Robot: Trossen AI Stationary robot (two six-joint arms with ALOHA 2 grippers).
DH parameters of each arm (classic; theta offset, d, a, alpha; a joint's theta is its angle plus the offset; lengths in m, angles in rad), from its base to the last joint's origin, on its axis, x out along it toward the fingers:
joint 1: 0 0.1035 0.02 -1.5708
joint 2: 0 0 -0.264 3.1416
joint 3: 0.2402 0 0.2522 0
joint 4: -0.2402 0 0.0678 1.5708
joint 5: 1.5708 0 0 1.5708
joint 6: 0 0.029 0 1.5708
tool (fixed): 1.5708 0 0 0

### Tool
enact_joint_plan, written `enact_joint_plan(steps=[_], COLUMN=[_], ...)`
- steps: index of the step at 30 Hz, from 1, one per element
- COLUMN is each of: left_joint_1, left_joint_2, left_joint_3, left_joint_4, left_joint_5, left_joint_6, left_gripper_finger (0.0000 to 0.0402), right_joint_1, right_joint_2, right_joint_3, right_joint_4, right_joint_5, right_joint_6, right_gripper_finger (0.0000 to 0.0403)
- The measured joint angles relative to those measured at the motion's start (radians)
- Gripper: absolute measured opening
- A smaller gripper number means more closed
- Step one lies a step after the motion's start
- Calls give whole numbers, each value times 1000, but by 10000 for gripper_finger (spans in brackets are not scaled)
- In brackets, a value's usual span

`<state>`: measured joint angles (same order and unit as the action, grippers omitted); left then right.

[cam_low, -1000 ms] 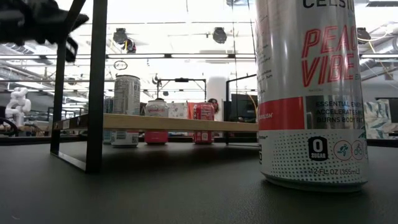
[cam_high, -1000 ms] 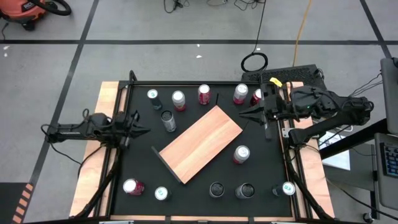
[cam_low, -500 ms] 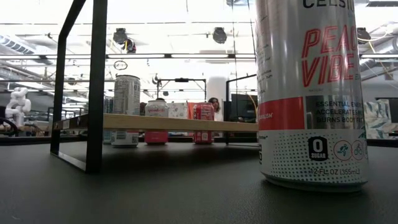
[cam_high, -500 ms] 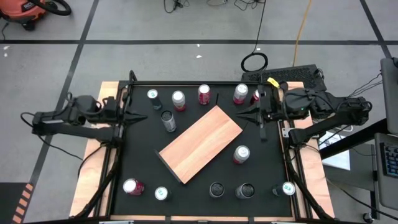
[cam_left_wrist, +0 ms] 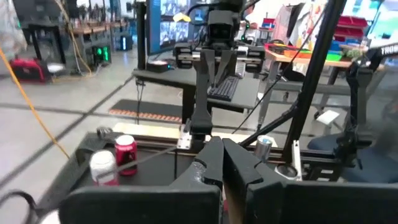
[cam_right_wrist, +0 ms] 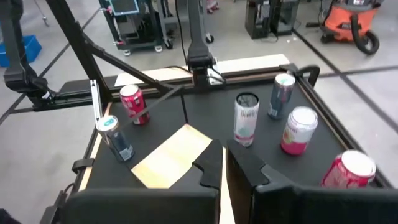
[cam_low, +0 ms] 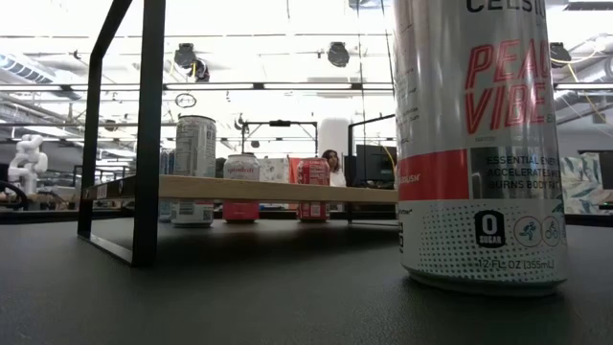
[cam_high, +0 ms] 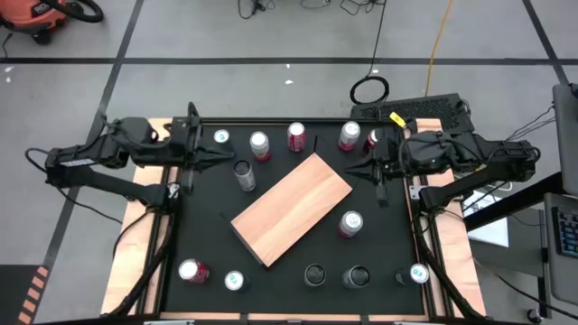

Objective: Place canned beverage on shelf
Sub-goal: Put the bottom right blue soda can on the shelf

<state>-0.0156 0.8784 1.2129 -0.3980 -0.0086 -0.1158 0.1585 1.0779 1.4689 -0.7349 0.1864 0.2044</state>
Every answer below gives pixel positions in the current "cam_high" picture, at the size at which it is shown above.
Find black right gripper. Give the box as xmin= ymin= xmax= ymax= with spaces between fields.
xmin=345 ymin=127 xmax=406 ymax=208

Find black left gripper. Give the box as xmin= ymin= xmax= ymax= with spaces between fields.
xmin=171 ymin=116 xmax=236 ymax=195

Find dark red black can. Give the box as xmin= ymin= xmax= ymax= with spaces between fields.
xmin=363 ymin=129 xmax=379 ymax=153

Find silver pink can silver lid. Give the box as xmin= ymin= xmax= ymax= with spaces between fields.
xmin=338 ymin=120 xmax=362 ymax=153
xmin=337 ymin=209 xmax=365 ymax=239
xmin=248 ymin=130 xmax=272 ymax=163

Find red Coca-Cola can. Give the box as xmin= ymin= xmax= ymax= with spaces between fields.
xmin=286 ymin=121 xmax=307 ymax=153

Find slim can teal logo lid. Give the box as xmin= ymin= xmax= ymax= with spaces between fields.
xmin=212 ymin=127 xmax=235 ymax=153
xmin=223 ymin=269 xmax=250 ymax=293
xmin=395 ymin=263 xmax=431 ymax=286

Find silver Celsius can black lid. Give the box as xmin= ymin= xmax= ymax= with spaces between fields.
xmin=232 ymin=159 xmax=257 ymax=193
xmin=303 ymin=263 xmax=327 ymax=289
xmin=340 ymin=265 xmax=371 ymax=290

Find black perforated computer case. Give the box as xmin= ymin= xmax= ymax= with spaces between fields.
xmin=350 ymin=92 xmax=475 ymax=136

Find crimson can silver lid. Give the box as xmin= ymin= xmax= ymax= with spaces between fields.
xmin=177 ymin=258 xmax=211 ymax=284

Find white paper sheet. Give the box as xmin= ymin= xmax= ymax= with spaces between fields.
xmin=463 ymin=189 xmax=510 ymax=248

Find black stand beam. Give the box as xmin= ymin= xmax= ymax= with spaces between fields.
xmin=463 ymin=171 xmax=565 ymax=232

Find grey monitor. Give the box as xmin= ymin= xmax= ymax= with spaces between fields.
xmin=552 ymin=82 xmax=578 ymax=196

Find grey console blue keys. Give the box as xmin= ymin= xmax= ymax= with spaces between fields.
xmin=543 ymin=192 xmax=578 ymax=308

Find orange shop vacuum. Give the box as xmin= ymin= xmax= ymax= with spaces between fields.
xmin=0 ymin=0 xmax=69 ymax=45

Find black mat orange stripes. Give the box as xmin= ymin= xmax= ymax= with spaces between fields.
xmin=0 ymin=264 xmax=51 ymax=325

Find black aluminium table frame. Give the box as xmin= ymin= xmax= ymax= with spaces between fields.
xmin=153 ymin=116 xmax=437 ymax=317

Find coiled black cable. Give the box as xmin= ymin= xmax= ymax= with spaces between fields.
xmin=349 ymin=0 xmax=390 ymax=107

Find black base cable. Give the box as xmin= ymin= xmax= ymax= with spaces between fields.
xmin=112 ymin=209 xmax=153 ymax=259

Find black cable conduit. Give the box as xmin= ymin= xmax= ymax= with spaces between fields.
xmin=413 ymin=211 xmax=480 ymax=320
xmin=107 ymin=208 xmax=178 ymax=317

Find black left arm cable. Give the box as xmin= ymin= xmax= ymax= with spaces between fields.
xmin=24 ymin=146 xmax=126 ymax=225

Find yellow extension cable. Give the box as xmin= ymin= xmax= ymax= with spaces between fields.
xmin=424 ymin=0 xmax=455 ymax=98

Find grey stand base plate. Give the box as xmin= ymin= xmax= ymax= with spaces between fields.
xmin=469 ymin=205 xmax=548 ymax=279

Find black vacuum hose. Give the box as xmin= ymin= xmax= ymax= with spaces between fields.
xmin=42 ymin=0 xmax=105 ymax=23

